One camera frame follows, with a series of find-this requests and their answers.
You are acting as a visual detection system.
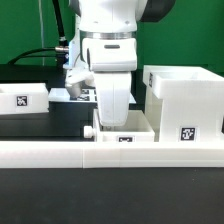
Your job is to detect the white front drawer with knob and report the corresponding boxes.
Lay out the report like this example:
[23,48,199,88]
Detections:
[84,109,155,142]

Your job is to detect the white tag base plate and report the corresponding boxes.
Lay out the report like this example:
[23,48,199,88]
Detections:
[48,87,137,105]

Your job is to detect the white drawer housing box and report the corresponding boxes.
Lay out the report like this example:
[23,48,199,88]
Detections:
[143,65,224,142]

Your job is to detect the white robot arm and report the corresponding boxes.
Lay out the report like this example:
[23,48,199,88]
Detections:
[65,0,176,126]

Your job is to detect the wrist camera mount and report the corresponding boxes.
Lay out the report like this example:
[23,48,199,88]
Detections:
[65,68,94,98]

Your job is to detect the white L-shaped fence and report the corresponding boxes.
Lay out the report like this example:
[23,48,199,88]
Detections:
[0,141,224,168]

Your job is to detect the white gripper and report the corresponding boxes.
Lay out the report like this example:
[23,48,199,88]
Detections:
[82,38,137,126]

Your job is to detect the white rear drawer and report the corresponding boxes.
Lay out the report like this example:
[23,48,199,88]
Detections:
[0,83,49,115]

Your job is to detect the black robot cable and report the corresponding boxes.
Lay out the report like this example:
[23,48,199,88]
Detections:
[7,0,70,66]

